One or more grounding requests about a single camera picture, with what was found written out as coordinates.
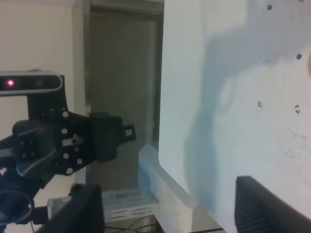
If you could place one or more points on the grey door frame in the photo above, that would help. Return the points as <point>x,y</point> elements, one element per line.
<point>123,55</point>

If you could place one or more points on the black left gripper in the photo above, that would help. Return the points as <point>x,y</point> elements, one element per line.
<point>71,137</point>

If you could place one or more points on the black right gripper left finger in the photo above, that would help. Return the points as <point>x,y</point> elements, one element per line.
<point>83,213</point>

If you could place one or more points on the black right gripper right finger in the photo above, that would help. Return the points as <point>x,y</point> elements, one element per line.
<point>257,210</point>

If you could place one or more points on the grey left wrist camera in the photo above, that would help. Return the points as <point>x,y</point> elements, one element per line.
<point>27,82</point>

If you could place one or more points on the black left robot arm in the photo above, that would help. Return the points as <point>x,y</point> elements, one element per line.
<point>24,155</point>

